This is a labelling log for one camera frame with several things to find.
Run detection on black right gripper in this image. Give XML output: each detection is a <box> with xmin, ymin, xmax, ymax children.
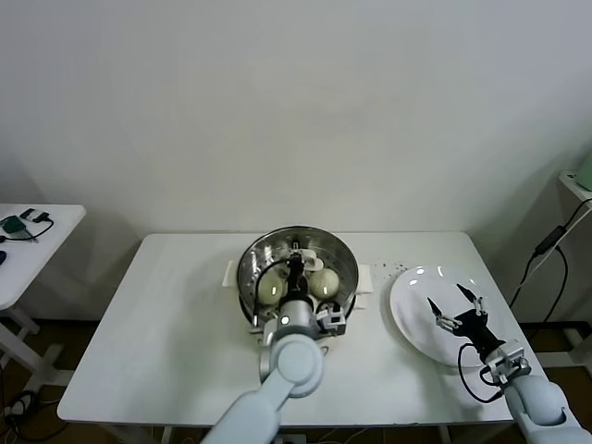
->
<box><xmin>427</xmin><ymin>282</ymin><xmax>506</xmax><ymax>357</ymax></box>

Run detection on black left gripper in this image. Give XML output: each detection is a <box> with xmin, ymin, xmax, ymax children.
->
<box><xmin>284</xmin><ymin>252</ymin><xmax>310</xmax><ymax>302</ymax></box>

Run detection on white steamed baozi bun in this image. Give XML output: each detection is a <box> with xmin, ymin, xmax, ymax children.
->
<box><xmin>256</xmin><ymin>275</ymin><xmax>284</xmax><ymax>305</ymax></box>
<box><xmin>308</xmin><ymin>268</ymin><xmax>341</xmax><ymax>299</ymax></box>

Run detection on glass lid with white handle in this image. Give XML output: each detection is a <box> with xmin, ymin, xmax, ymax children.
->
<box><xmin>238</xmin><ymin>226</ymin><xmax>360</xmax><ymax>327</ymax></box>

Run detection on stainless steel steamer basket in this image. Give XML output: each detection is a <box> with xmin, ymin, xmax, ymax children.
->
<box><xmin>223</xmin><ymin>225</ymin><xmax>374</xmax><ymax>327</ymax></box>

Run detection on white round plate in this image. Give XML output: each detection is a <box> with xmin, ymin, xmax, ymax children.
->
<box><xmin>388</xmin><ymin>265</ymin><xmax>505</xmax><ymax>369</ymax></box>

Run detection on dark crumb speckles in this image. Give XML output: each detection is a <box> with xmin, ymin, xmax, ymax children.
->
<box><xmin>369</xmin><ymin>258</ymin><xmax>408</xmax><ymax>277</ymax></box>

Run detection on pale green appliance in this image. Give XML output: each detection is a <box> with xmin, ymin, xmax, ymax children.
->
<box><xmin>575</xmin><ymin>150</ymin><xmax>592</xmax><ymax>191</ymax></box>

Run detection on white side table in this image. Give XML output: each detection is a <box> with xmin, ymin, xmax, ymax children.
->
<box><xmin>0</xmin><ymin>203</ymin><xmax>87</xmax><ymax>385</ymax></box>

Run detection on green small device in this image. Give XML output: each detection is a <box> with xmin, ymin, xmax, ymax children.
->
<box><xmin>0</xmin><ymin>216</ymin><xmax>27</xmax><ymax>236</ymax></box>

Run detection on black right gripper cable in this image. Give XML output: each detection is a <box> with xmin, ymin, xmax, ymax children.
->
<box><xmin>457</xmin><ymin>344</ymin><xmax>505</xmax><ymax>403</ymax></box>

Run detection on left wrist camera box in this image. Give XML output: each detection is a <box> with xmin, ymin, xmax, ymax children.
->
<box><xmin>315</xmin><ymin>302</ymin><xmax>349</xmax><ymax>338</ymax></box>

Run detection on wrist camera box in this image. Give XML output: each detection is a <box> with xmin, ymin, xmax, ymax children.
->
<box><xmin>315</xmin><ymin>302</ymin><xmax>349</xmax><ymax>338</ymax></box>
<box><xmin>483</xmin><ymin>340</ymin><xmax>533</xmax><ymax>385</ymax></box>

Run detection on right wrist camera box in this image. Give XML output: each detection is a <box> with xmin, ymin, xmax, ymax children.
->
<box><xmin>483</xmin><ymin>340</ymin><xmax>533</xmax><ymax>385</ymax></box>

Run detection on black power adapter cable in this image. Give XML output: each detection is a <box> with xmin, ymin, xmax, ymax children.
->
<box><xmin>508</xmin><ymin>196</ymin><xmax>592</xmax><ymax>325</ymax></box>

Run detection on thin black cable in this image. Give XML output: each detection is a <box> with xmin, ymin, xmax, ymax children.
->
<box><xmin>0</xmin><ymin>213</ymin><xmax>55</xmax><ymax>244</ymax></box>

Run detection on tangled floor cables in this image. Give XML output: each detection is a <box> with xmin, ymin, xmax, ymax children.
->
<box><xmin>0</xmin><ymin>390</ymin><xmax>38</xmax><ymax>422</ymax></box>

